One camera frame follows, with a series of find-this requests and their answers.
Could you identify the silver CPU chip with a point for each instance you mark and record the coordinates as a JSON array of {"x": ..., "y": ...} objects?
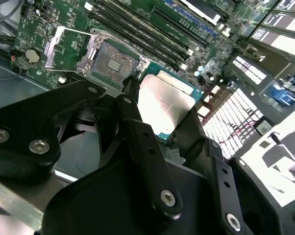
[{"x": 162, "y": 102}]

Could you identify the metal socket cover frame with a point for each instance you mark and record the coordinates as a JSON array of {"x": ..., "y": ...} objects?
[{"x": 52, "y": 49}]

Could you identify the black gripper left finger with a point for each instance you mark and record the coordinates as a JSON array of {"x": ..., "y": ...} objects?
[{"x": 20, "y": 117}]

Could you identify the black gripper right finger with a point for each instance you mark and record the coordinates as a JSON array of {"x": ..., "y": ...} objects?
[{"x": 219, "y": 195}]

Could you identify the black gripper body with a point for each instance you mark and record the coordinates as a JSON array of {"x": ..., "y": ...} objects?
[{"x": 101, "y": 208}]

